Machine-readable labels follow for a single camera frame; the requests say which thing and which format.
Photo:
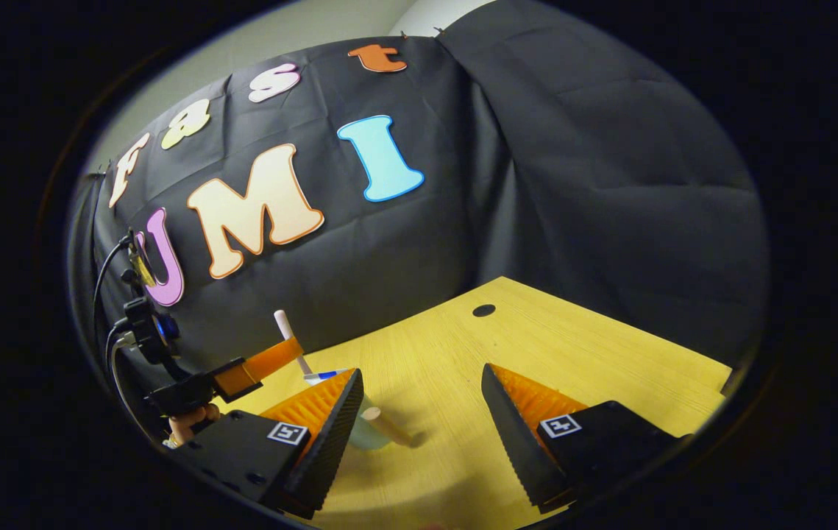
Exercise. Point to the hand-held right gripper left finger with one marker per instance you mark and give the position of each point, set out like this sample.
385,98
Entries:
327,442

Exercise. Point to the wooden desktop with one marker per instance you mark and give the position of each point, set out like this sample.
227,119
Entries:
448,353

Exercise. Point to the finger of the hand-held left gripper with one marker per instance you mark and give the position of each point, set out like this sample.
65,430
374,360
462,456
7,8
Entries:
271,357

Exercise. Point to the pale pink toothbrush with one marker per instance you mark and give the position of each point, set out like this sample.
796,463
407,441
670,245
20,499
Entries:
282,322

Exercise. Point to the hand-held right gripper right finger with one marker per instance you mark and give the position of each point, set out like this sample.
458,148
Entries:
518,442

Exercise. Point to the black backdrop cloth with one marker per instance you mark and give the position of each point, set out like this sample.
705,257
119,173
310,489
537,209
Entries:
573,184

